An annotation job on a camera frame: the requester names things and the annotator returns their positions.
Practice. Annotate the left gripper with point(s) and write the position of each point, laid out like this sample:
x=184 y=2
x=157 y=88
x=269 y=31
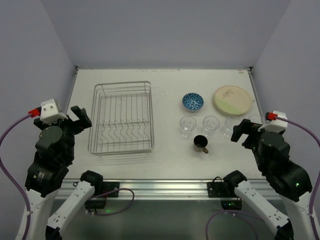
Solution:
x=68 y=122

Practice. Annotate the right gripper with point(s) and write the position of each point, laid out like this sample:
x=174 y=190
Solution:
x=250 y=132

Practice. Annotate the clear glass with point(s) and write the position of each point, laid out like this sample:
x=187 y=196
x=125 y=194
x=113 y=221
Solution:
x=210 y=125
x=254 y=118
x=229 y=123
x=187 y=125

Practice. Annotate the green plate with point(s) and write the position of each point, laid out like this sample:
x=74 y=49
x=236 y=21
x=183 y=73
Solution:
x=230 y=100

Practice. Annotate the brown ceramic mug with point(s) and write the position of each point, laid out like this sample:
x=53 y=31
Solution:
x=200 y=143

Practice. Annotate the blue patterned bowl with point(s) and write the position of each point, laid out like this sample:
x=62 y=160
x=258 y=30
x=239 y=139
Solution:
x=192 y=101

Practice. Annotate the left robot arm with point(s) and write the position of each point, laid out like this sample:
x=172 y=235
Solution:
x=54 y=154

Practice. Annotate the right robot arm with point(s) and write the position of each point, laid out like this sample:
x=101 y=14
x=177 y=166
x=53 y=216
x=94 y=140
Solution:
x=288 y=179

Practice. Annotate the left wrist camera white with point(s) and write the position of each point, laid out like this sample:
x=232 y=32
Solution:
x=51 y=112

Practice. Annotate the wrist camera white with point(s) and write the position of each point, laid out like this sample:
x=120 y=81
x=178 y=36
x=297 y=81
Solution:
x=51 y=112
x=274 y=124

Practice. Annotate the metal wire dish rack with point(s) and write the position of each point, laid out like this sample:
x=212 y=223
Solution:
x=122 y=119

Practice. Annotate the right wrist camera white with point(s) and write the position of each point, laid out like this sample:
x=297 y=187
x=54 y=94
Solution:
x=274 y=124

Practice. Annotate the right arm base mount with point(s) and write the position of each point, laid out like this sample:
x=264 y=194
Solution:
x=221 y=190

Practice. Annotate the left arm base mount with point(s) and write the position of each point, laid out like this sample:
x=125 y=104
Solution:
x=99 y=203

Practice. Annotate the aluminium front rail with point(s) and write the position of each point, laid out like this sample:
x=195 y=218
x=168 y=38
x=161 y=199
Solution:
x=154 y=189

